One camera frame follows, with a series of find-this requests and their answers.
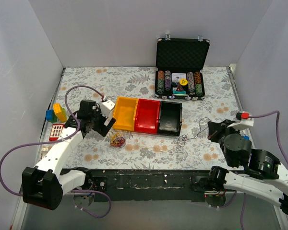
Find thin black cable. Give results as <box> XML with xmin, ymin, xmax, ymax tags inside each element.
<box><xmin>177</xmin><ymin>117</ymin><xmax>212</xmax><ymax>147</ymax></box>

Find coloured cable bundle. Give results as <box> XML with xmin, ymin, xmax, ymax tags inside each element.
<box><xmin>109</xmin><ymin>131</ymin><xmax>127</xmax><ymax>148</ymax></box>

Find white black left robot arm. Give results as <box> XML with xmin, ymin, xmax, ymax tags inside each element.
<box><xmin>22</xmin><ymin>100</ymin><xmax>116</xmax><ymax>210</ymax></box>

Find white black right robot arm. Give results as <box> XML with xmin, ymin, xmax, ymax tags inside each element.
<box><xmin>207</xmin><ymin>118</ymin><xmax>288</xmax><ymax>215</ymax></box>

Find yellow plastic bin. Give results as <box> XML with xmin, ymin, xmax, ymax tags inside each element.
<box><xmin>113</xmin><ymin>97</ymin><xmax>138</xmax><ymax>131</ymax></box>

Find red white toy brick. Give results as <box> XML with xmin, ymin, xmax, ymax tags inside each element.
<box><xmin>49</xmin><ymin>124</ymin><xmax>64</xmax><ymax>141</ymax></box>

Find red plastic bin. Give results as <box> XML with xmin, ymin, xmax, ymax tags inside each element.
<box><xmin>134</xmin><ymin>99</ymin><xmax>160</xmax><ymax>134</ymax></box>

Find floral patterned table mat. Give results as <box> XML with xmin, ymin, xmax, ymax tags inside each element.
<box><xmin>55</xmin><ymin>67</ymin><xmax>240</xmax><ymax>170</ymax></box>

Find black plastic bin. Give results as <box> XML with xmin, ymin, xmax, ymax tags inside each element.
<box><xmin>157</xmin><ymin>101</ymin><xmax>182</xmax><ymax>137</ymax></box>

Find yellow round dealer chip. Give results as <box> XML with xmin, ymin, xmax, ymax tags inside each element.
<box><xmin>179</xmin><ymin>79</ymin><xmax>188</xmax><ymax>86</ymax></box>

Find small white red toy block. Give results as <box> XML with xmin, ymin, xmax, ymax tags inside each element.
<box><xmin>40</xmin><ymin>147</ymin><xmax>49</xmax><ymax>159</ymax></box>

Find black poker chip case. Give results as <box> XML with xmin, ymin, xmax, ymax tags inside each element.
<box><xmin>155</xmin><ymin>34</ymin><xmax>210</xmax><ymax>101</ymax></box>

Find white playing card deck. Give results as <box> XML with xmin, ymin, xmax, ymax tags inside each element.
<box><xmin>171</xmin><ymin>73</ymin><xmax>187</xmax><ymax>83</ymax></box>

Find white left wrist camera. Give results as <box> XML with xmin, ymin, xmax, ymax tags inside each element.
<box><xmin>98</xmin><ymin>99</ymin><xmax>115</xmax><ymax>118</ymax></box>

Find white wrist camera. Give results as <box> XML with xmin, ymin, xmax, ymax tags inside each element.
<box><xmin>98</xmin><ymin>99</ymin><xmax>115</xmax><ymax>118</ymax></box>
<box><xmin>231</xmin><ymin>112</ymin><xmax>254</xmax><ymax>131</ymax></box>

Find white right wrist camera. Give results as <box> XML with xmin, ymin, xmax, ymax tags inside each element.
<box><xmin>231</xmin><ymin>112</ymin><xmax>254</xmax><ymax>131</ymax></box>

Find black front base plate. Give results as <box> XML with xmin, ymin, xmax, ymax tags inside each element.
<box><xmin>64</xmin><ymin>169</ymin><xmax>237</xmax><ymax>203</ymax></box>

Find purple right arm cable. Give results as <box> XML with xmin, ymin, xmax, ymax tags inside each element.
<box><xmin>216</xmin><ymin>110</ymin><xmax>288</xmax><ymax>230</ymax></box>

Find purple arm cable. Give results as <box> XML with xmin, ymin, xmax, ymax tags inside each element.
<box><xmin>216</xmin><ymin>110</ymin><xmax>288</xmax><ymax>230</ymax></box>
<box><xmin>0</xmin><ymin>85</ymin><xmax>112</xmax><ymax>219</ymax></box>

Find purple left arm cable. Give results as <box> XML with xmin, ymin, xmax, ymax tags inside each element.
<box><xmin>0</xmin><ymin>85</ymin><xmax>112</xmax><ymax>219</ymax></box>

